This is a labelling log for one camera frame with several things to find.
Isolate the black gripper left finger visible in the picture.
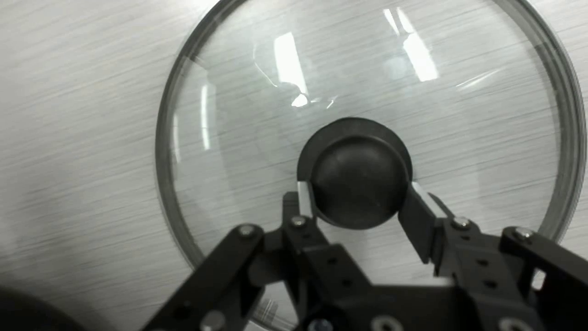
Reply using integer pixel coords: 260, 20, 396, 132
141, 180, 376, 331

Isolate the black cooking pot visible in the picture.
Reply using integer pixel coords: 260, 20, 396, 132
0, 285, 87, 331

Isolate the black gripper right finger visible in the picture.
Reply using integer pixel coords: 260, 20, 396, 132
396, 180, 588, 331

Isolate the glass lid black knob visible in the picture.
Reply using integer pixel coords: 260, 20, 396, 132
152, 0, 588, 331

